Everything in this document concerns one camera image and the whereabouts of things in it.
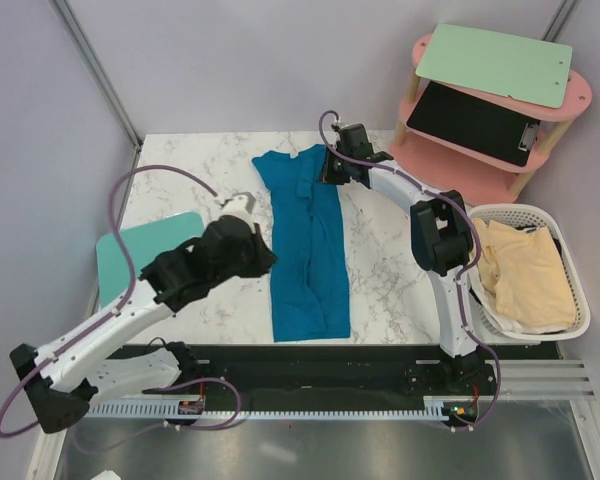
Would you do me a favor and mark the teal cutting board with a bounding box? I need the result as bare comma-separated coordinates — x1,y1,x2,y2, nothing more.
96,211,204,307

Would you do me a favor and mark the blue t shirt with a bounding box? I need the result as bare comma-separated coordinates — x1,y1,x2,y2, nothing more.
252,145,351,342

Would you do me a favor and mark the white cable duct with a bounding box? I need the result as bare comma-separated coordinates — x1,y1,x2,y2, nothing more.
86,395,449,421

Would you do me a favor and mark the white laundry basket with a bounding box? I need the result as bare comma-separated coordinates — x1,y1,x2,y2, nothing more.
468,204,590,344

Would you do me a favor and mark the aluminium frame post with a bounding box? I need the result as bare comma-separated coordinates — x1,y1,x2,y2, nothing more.
49,0,143,152
541,0,575,42

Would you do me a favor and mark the green board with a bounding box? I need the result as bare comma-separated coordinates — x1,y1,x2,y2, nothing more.
416,24,573,109

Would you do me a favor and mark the black clipboard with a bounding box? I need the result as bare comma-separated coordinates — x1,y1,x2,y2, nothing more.
406,82,540,167

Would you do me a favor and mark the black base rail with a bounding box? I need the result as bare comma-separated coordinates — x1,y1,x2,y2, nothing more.
104,343,564,414

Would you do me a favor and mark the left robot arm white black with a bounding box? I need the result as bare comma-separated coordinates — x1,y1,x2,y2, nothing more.
10,214,276,434

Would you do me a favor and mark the white paper scrap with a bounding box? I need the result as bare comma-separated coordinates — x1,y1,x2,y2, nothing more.
91,470,121,480

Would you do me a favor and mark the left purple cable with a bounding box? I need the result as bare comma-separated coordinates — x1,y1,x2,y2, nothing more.
0,164,244,456

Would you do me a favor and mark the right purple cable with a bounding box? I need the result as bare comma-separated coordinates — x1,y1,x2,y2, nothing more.
318,109,504,434

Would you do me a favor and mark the purple cable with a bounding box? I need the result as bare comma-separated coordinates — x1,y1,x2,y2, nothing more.
318,109,504,434
0,164,244,456

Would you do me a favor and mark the beige t shirt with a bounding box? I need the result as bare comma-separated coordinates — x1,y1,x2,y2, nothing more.
473,218,576,334

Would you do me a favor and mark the aluminium frame post left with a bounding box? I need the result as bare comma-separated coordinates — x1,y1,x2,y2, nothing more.
49,0,143,152

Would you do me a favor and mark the pink three tier shelf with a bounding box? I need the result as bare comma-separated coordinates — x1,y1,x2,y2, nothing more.
391,32,593,205

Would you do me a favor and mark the aluminium frame post right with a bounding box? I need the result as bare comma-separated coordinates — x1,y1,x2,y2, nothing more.
541,0,575,42

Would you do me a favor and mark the aluminium extrusion rail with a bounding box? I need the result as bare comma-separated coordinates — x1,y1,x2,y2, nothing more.
500,359,595,401

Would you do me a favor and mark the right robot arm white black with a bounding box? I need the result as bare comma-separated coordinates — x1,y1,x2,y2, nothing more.
318,112,479,358

